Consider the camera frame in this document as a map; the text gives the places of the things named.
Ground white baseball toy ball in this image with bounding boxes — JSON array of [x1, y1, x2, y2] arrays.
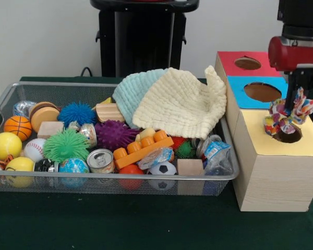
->
[[23, 137, 47, 163]]

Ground dark green table cloth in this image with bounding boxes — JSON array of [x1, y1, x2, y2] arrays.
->
[[0, 76, 313, 250]]

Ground green spiky ball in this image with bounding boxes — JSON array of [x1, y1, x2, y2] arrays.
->
[[43, 127, 91, 164]]

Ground colourful knotted cloth toy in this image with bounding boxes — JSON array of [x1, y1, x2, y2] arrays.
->
[[263, 87, 313, 136]]

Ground wooden box with three holes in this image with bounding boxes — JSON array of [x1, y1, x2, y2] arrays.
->
[[211, 51, 313, 212]]

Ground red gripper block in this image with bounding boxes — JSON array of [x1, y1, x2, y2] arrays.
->
[[268, 36, 313, 109]]

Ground silver mesh bin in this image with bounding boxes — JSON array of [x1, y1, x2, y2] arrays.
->
[[0, 81, 240, 196]]

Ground yellow tennis ball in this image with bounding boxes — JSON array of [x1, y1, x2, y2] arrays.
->
[[0, 132, 23, 161]]

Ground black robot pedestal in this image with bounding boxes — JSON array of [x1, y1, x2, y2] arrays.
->
[[90, 0, 200, 79]]

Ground cream knitted cloth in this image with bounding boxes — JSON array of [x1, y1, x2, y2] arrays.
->
[[132, 65, 227, 140]]

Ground orange basketball toy ball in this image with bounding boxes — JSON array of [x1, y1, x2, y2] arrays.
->
[[4, 115, 33, 141]]

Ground large blue spiky ball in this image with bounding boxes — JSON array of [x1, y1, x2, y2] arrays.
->
[[57, 101, 98, 128]]

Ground silver soda can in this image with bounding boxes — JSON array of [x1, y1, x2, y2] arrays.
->
[[86, 148, 115, 174]]

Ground orange plastic block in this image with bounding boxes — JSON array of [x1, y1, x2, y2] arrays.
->
[[113, 130, 175, 170]]

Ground mint knitted cloth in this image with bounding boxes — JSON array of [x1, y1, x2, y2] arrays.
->
[[112, 68, 170, 130]]

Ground purple spiky ball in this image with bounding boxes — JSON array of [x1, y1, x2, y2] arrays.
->
[[94, 119, 139, 152]]

